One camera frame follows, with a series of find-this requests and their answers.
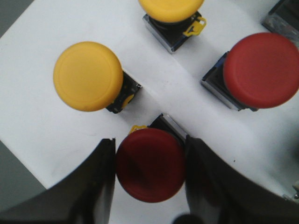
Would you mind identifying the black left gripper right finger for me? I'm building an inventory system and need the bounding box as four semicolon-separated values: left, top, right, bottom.
185;136;299;224

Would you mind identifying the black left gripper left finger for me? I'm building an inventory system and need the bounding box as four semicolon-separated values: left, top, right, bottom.
0;139;115;224

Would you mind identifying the red mushroom push button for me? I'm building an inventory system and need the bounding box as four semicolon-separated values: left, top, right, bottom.
116;113;186;203
201;33;299;112

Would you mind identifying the yellow mushroom push button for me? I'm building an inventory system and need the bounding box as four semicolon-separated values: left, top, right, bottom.
139;0;206;54
53;42;142;114

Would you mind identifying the push button switch base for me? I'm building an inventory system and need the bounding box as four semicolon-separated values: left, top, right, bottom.
262;0;299;48

